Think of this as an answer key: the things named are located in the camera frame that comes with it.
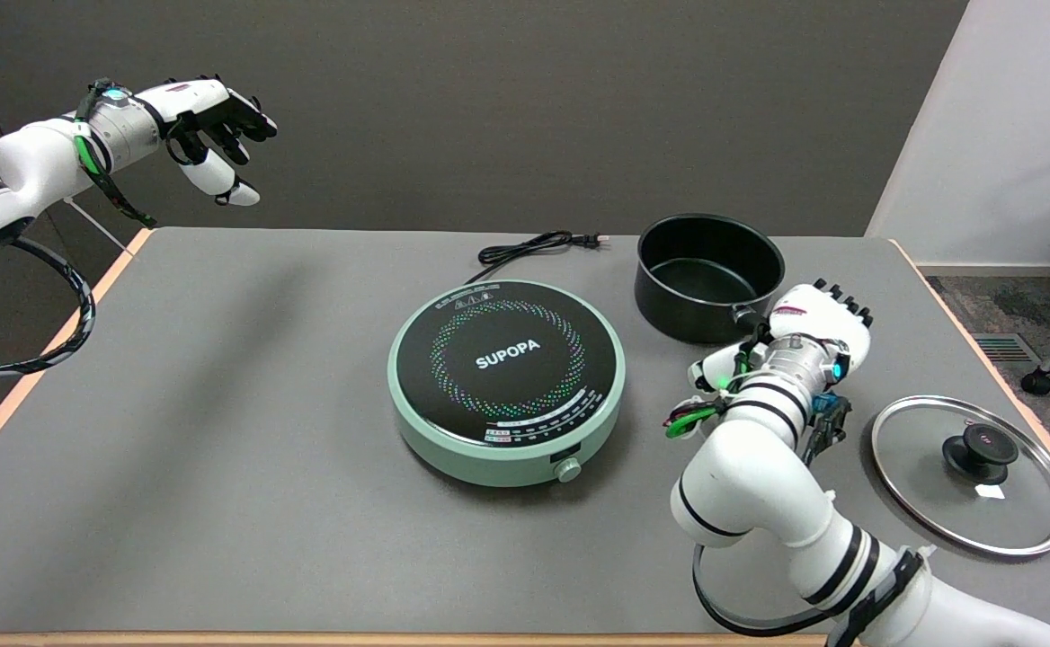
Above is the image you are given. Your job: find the green black wrist cable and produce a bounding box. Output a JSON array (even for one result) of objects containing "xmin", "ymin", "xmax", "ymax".
[
  {"xmin": 73, "ymin": 78, "xmax": 159, "ymax": 228},
  {"xmin": 664, "ymin": 346, "xmax": 752, "ymax": 440}
]

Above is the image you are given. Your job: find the glass lid with black knob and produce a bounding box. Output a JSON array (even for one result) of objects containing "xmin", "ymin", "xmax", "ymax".
[{"xmin": 869, "ymin": 395, "xmax": 1050, "ymax": 560}]

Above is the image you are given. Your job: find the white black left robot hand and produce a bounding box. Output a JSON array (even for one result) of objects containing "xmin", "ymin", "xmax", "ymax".
[{"xmin": 141, "ymin": 75, "xmax": 280, "ymax": 208}]

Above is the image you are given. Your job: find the green black left wrist cable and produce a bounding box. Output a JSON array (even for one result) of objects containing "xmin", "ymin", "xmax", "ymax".
[{"xmin": 73, "ymin": 78, "xmax": 159, "ymax": 228}]

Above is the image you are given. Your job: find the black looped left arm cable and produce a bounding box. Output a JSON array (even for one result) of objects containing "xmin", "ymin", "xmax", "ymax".
[{"xmin": 0, "ymin": 235, "xmax": 97, "ymax": 379}]

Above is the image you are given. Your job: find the metal floor vent grille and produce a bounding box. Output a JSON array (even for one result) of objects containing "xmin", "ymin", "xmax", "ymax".
[{"xmin": 970, "ymin": 332, "xmax": 1044, "ymax": 365}]

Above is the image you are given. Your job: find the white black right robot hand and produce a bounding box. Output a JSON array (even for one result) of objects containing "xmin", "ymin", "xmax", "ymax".
[{"xmin": 688, "ymin": 279, "xmax": 875, "ymax": 393}]

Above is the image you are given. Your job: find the grey table mat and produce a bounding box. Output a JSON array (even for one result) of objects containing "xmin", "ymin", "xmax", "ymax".
[{"xmin": 0, "ymin": 226, "xmax": 1050, "ymax": 636}]

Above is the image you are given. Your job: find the green black right wrist cable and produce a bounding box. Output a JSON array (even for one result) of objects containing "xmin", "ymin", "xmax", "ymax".
[{"xmin": 664, "ymin": 346, "xmax": 752, "ymax": 440}]

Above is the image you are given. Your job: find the green round induction cooker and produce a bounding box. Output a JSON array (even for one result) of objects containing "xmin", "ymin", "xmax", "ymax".
[{"xmin": 387, "ymin": 279, "xmax": 627, "ymax": 489}]

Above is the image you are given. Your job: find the black saucepan with handle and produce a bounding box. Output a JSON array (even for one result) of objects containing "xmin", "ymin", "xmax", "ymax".
[{"xmin": 634, "ymin": 213, "xmax": 788, "ymax": 346}]

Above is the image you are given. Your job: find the black cooker power cord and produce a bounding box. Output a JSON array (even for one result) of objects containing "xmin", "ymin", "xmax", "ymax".
[{"xmin": 464, "ymin": 230, "xmax": 605, "ymax": 287}]

